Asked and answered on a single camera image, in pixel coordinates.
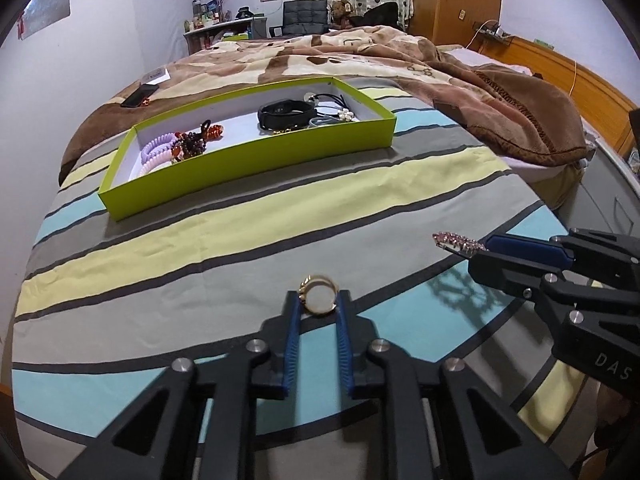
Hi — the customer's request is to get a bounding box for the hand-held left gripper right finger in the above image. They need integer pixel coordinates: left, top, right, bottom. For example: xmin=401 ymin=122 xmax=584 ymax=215
xmin=335 ymin=290 xmax=576 ymax=480

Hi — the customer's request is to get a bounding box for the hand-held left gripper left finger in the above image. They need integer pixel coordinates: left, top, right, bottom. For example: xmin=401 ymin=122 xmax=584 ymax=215
xmin=57 ymin=290 xmax=303 ymax=480

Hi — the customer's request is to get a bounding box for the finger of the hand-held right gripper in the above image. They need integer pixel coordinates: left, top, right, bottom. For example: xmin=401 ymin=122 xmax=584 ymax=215
xmin=467 ymin=251 xmax=607 ymax=312
xmin=485 ymin=228 xmax=640 ymax=269

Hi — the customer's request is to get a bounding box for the pink rhinestone brooch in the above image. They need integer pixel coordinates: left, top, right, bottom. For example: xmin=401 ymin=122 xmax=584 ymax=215
xmin=432 ymin=231 xmax=488 ymax=255

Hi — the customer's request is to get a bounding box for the gold ring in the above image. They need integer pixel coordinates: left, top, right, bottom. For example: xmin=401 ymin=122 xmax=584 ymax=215
xmin=298 ymin=274 xmax=341 ymax=317

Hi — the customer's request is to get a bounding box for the green cardboard box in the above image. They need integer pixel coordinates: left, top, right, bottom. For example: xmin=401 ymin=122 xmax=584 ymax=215
xmin=97 ymin=76 xmax=398 ymax=222

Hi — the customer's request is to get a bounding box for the dark beaded bracelet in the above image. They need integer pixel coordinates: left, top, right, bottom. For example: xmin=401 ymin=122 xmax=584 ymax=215
xmin=170 ymin=132 xmax=208 ymax=162

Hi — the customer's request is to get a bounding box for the pink spiral hair tie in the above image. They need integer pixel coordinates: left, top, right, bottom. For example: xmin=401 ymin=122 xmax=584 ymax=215
xmin=137 ymin=152 xmax=173 ymax=177

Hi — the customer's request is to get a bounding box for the purple spiral hair tie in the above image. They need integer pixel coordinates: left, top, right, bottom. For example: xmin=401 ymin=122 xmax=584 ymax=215
xmin=141 ymin=132 xmax=186 ymax=162

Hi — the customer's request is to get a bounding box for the disc pendant with black cord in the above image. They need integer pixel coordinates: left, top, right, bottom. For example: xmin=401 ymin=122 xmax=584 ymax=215
xmin=304 ymin=89 xmax=351 ymax=111

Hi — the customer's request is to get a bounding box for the white nightstand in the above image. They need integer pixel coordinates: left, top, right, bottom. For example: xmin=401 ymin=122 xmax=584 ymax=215
xmin=580 ymin=135 xmax=640 ymax=236

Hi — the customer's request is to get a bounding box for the striped bed sheet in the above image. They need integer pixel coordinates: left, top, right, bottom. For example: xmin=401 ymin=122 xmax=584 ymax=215
xmin=10 ymin=77 xmax=608 ymax=480

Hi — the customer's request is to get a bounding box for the wooden headboard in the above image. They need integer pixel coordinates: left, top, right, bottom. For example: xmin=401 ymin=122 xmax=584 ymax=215
xmin=480 ymin=35 xmax=640 ymax=151

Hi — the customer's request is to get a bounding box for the white power strip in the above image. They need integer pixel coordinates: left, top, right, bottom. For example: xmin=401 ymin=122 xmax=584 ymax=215
xmin=472 ymin=20 xmax=508 ymax=41

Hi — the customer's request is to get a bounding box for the black smart band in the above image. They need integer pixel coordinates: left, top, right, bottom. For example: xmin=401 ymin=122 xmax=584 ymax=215
xmin=257 ymin=100 xmax=317 ymax=131

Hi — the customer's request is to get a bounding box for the brown patterned blanket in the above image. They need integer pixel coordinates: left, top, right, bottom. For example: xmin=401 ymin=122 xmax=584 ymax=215
xmin=59 ymin=26 xmax=588 ymax=186

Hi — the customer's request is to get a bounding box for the dark clothing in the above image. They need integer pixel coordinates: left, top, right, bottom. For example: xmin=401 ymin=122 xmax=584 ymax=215
xmin=350 ymin=2 xmax=401 ymax=31

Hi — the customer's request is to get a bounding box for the black smartphone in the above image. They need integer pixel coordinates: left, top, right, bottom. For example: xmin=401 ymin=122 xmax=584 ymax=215
xmin=121 ymin=83 xmax=160 ymax=109

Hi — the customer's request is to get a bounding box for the brown teddy bear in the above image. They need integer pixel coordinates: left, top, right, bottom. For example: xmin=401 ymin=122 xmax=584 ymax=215
xmin=330 ymin=0 xmax=357 ymax=28

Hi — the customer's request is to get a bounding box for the white desk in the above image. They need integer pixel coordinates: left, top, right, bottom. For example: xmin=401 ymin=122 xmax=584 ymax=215
xmin=182 ymin=15 xmax=271 ymax=53

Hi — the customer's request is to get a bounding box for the grey padded chair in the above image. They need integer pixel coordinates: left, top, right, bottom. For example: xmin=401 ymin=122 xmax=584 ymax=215
xmin=282 ymin=0 xmax=331 ymax=36

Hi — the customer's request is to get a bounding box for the group of bottles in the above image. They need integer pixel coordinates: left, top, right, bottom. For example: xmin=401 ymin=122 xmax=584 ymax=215
xmin=184 ymin=0 xmax=233 ymax=31

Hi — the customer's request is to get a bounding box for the pearl hair tie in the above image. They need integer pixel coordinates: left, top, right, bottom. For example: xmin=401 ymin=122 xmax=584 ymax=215
xmin=320 ymin=92 xmax=357 ymax=123

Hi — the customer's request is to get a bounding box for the silver wall poster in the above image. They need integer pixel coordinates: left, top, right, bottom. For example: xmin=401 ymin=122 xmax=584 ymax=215
xmin=17 ymin=0 xmax=71 ymax=31

